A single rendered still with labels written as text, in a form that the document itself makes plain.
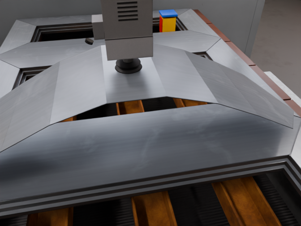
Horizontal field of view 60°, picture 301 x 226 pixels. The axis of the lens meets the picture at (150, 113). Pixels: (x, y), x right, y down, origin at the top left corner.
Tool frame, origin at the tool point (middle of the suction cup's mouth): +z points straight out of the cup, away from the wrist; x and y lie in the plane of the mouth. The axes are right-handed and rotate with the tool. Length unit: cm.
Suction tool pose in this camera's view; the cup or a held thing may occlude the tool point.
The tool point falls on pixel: (129, 73)
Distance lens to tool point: 42.5
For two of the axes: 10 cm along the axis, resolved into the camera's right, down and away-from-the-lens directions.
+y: 1.7, 6.2, -7.7
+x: 9.8, -1.1, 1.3
